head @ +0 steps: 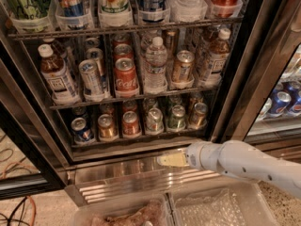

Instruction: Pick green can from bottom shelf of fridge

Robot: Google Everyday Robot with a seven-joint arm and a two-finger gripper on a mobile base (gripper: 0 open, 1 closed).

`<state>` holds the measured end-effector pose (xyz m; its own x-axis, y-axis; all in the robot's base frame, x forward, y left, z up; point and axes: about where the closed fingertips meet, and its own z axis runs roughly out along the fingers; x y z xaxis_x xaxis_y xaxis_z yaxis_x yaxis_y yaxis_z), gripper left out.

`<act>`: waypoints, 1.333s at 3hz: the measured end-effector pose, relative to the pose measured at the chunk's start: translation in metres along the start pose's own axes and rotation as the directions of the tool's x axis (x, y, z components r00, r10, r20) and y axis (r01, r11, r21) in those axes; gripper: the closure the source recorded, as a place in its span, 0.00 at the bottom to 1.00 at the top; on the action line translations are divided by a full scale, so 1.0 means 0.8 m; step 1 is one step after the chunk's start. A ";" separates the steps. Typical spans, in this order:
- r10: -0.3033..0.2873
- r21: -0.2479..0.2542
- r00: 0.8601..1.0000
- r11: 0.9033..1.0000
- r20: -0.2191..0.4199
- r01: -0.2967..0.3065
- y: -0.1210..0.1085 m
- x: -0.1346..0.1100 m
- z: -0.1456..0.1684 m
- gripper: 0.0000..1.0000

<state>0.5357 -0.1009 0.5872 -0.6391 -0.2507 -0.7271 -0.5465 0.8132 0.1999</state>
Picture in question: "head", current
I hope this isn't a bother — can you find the silver green can bottom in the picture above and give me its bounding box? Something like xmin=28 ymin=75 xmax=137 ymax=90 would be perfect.
xmin=146 ymin=108 xmax=164 ymax=135

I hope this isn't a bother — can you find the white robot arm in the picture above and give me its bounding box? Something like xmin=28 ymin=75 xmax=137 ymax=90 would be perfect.
xmin=157 ymin=140 xmax=301 ymax=198

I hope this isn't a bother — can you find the fridge right glass door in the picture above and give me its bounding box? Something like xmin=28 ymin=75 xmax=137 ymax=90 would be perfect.
xmin=212 ymin=0 xmax=301 ymax=153

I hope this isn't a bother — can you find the silver can middle front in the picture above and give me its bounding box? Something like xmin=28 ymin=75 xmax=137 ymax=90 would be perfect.
xmin=78 ymin=59 xmax=104 ymax=102

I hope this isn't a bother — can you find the green can top left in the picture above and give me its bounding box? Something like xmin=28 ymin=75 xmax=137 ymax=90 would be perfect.
xmin=0 ymin=0 xmax=53 ymax=21

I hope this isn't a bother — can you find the gold can bottom left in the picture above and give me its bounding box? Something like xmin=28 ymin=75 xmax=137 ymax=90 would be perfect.
xmin=98 ymin=114 xmax=119 ymax=141

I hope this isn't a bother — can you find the blue Pepsi can front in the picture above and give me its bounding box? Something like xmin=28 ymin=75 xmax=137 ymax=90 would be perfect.
xmin=71 ymin=118 xmax=95 ymax=144

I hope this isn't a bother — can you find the gold can bottom right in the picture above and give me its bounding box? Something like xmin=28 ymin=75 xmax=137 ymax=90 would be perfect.
xmin=188 ymin=103 xmax=208 ymax=128

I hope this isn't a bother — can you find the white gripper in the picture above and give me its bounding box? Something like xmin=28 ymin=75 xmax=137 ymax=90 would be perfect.
xmin=157 ymin=142 xmax=203 ymax=170

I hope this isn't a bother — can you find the red Coca-Cola can front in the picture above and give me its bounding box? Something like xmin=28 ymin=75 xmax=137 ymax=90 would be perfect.
xmin=114 ymin=57 xmax=139 ymax=98

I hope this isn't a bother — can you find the clear water bottle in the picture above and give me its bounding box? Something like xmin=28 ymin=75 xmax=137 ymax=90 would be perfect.
xmin=144 ymin=37 xmax=167 ymax=94

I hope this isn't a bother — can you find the tea bottle left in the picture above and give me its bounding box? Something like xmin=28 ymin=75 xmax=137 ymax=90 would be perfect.
xmin=38 ymin=44 xmax=80 ymax=105

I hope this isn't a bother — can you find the orange cable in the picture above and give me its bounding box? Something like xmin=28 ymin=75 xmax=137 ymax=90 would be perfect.
xmin=0 ymin=160 xmax=40 ymax=226

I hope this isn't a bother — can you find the Red Bull can top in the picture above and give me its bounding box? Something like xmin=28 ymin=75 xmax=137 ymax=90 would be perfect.
xmin=53 ymin=0 xmax=92 ymax=18

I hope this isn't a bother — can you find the gold can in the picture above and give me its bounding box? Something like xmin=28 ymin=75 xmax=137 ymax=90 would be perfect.
xmin=98 ymin=114 xmax=119 ymax=141
xmin=188 ymin=103 xmax=208 ymax=128

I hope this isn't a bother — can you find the green soda can front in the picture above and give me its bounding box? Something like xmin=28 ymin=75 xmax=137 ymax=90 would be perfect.
xmin=167 ymin=105 xmax=185 ymax=131

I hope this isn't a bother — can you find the clear plastic bin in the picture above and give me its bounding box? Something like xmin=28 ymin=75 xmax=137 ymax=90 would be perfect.
xmin=168 ymin=178 xmax=279 ymax=226
xmin=69 ymin=193 xmax=174 ymax=226

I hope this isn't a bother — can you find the water bottle top shelf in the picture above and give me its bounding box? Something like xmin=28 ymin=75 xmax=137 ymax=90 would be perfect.
xmin=167 ymin=0 xmax=208 ymax=23

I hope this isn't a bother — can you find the left clear plastic bin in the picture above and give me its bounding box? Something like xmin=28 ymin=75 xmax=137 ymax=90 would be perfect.
xmin=69 ymin=193 xmax=174 ymax=226

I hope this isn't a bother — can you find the tea bottle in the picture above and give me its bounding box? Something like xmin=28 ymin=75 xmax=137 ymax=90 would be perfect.
xmin=198 ymin=28 xmax=231 ymax=88
xmin=38 ymin=44 xmax=80 ymax=105

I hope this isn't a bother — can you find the fridge glass door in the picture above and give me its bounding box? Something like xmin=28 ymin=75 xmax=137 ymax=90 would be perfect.
xmin=0 ymin=61 xmax=65 ymax=200
xmin=212 ymin=0 xmax=301 ymax=153

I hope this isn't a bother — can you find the right clear plastic bin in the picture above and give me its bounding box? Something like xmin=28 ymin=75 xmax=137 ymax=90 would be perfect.
xmin=168 ymin=178 xmax=279 ymax=226

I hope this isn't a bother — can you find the red can bottom front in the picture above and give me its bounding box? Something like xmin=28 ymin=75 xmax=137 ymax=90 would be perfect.
xmin=122 ymin=111 xmax=141 ymax=137

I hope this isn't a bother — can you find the gold can middle shelf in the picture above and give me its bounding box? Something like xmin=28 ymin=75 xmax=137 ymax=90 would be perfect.
xmin=171 ymin=50 xmax=195 ymax=89

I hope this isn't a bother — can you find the fridge left glass door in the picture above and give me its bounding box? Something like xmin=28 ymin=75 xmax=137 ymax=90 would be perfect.
xmin=0 ymin=61 xmax=65 ymax=200

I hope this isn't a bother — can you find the red coca-cola can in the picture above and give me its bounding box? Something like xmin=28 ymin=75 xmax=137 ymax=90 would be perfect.
xmin=113 ymin=43 xmax=134 ymax=61
xmin=114 ymin=57 xmax=139 ymax=98

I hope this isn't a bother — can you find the tea bottle right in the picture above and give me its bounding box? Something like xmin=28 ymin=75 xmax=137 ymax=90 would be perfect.
xmin=198 ymin=28 xmax=231 ymax=88

